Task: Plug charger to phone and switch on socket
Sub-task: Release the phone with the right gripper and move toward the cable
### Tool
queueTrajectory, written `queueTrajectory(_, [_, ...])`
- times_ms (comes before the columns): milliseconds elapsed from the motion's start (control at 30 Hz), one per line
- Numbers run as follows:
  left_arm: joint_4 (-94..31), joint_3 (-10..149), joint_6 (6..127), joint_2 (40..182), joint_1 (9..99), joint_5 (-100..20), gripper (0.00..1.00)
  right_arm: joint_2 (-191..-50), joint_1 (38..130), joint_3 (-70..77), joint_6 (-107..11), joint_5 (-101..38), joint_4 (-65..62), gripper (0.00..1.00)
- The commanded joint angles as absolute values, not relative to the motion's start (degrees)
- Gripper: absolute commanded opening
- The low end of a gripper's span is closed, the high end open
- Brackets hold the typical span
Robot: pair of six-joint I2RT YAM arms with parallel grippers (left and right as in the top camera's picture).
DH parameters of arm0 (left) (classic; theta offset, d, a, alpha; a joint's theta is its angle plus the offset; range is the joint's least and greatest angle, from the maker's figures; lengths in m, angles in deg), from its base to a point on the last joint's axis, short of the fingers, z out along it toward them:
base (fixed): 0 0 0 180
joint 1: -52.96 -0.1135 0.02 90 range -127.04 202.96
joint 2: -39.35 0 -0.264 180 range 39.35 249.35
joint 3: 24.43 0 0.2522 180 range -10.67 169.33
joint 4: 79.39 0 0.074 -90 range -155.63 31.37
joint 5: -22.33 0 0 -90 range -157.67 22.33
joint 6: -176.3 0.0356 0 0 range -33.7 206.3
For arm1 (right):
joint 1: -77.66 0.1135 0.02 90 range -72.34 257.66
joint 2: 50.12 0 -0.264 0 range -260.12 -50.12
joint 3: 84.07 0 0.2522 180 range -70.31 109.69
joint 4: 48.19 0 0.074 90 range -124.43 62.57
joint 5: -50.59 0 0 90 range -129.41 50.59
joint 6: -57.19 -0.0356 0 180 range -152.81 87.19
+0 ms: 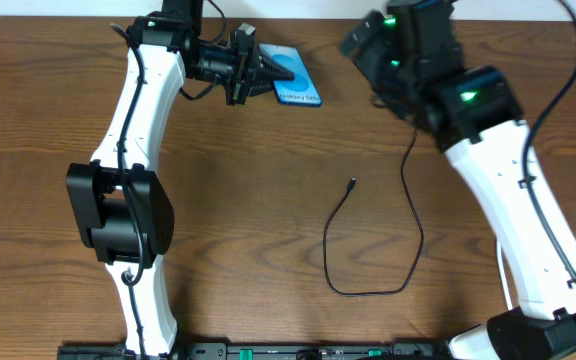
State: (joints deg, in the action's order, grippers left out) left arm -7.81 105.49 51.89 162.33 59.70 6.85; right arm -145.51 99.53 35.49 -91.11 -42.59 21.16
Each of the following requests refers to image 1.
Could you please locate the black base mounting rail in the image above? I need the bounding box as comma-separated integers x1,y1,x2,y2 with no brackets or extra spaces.
56,343,452,360

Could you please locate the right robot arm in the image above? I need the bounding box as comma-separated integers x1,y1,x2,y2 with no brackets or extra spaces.
339,1,576,359

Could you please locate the blue-screen Samsung smartphone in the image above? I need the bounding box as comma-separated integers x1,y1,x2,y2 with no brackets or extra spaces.
259,44,322,107

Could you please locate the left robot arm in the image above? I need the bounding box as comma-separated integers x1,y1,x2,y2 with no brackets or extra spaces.
58,1,294,359

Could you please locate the black USB charging cable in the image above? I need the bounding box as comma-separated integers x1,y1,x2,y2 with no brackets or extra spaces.
322,127,426,298

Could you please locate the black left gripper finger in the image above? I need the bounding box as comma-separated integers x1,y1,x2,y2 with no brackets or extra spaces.
247,80,275,97
256,52,295,83

